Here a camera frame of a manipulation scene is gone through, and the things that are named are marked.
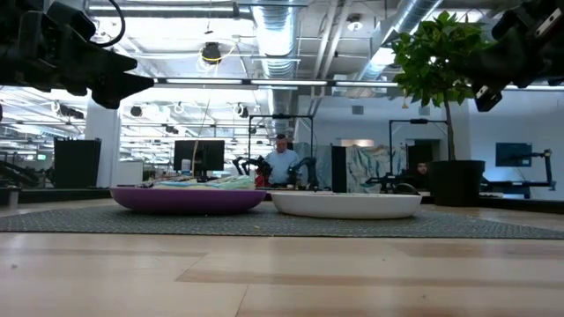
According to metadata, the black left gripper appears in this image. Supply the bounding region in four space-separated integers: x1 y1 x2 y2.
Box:
0 0 155 110

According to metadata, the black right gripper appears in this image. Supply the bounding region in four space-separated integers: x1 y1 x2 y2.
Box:
456 0 564 113

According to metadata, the white pillar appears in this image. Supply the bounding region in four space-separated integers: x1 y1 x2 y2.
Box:
85 99 122 189

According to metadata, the white background cabinet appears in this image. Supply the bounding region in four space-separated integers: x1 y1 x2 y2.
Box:
116 159 145 187

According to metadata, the black round ceiling device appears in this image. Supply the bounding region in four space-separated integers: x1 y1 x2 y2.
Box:
201 41 223 66

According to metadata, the green plant in black pot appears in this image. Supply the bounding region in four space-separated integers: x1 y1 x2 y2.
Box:
390 11 494 208

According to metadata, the person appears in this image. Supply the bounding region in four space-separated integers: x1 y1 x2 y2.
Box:
263 133 301 186
413 161 431 190

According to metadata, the black computer monitor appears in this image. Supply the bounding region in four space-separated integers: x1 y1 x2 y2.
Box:
173 139 226 181

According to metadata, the pale draped tarp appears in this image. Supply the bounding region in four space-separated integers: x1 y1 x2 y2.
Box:
346 144 409 194

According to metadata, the purple plate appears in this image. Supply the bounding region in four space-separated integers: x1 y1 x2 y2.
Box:
108 187 268 217

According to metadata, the narrow black cabinet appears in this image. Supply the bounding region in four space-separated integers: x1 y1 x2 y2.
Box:
330 145 348 194

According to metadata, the long ceiling light strip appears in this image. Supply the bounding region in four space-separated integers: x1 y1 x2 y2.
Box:
152 77 564 92

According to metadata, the white plate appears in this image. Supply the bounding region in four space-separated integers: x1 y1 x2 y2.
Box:
269 192 423 220

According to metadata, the grey woven placemat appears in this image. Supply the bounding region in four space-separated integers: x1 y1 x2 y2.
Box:
0 203 564 241

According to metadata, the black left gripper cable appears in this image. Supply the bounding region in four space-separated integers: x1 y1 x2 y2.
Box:
90 0 127 48

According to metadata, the dark wall screen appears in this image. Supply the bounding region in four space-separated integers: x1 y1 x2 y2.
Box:
494 142 533 168

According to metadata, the black background station frame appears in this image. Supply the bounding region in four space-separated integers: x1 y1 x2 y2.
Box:
247 114 315 190
388 118 450 186

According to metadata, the silver slanted ceiling duct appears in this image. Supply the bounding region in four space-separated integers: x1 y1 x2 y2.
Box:
347 0 444 96

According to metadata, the silver spiral ceiling duct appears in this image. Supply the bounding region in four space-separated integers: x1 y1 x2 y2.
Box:
253 0 301 137

